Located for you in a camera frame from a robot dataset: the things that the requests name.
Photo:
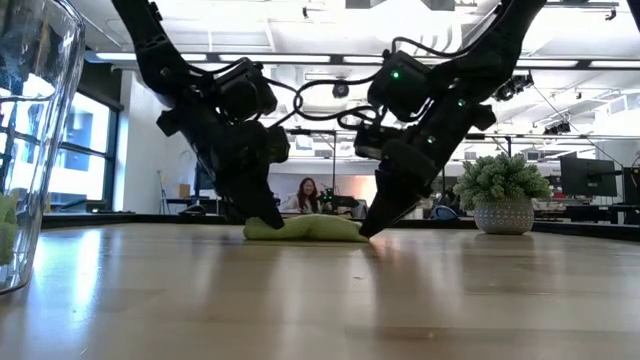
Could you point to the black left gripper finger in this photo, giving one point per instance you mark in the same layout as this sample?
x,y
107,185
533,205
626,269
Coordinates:
x,y
232,212
255,200

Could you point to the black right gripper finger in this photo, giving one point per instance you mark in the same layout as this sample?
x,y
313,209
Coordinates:
x,y
392,200

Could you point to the lime green microfiber towel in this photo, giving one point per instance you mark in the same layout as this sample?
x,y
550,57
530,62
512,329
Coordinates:
x,y
310,229

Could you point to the black background robot arm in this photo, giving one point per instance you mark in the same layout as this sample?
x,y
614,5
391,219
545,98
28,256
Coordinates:
x,y
340,200

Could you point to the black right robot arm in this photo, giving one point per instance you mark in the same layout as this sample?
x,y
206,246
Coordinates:
x,y
480,55

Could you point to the clear plastic basket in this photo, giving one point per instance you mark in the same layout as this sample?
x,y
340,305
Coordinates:
x,y
40,125

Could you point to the black computer monitor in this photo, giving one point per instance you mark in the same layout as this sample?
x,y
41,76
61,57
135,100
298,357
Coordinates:
x,y
202,177
632,185
587,177

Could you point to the seated person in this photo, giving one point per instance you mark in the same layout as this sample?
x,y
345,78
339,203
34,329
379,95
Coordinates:
x,y
306,195

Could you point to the blue chair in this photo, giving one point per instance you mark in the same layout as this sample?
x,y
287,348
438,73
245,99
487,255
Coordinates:
x,y
444,214

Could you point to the artificial green potted plant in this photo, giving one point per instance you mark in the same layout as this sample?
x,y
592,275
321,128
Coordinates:
x,y
502,195

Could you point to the large office window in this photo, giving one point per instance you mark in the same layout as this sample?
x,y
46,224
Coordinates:
x,y
95,150

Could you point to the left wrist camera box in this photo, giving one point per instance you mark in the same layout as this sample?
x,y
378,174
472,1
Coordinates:
x,y
279,144

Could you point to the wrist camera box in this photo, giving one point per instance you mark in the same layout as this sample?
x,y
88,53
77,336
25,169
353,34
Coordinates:
x,y
279,144
375,142

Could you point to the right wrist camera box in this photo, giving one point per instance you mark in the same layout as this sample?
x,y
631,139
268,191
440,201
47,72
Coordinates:
x,y
375,142

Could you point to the black station gantry frame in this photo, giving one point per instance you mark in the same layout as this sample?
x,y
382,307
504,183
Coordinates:
x,y
334,160

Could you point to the black aluminium table frame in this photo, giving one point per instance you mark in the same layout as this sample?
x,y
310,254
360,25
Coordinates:
x,y
590,229

